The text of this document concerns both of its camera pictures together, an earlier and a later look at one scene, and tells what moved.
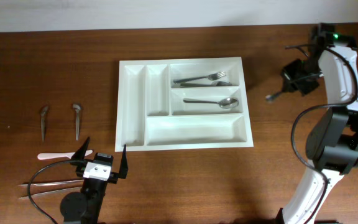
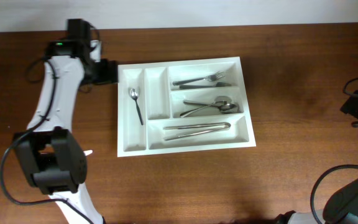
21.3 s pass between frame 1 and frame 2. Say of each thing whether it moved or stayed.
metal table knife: moved
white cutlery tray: stayed
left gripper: moved
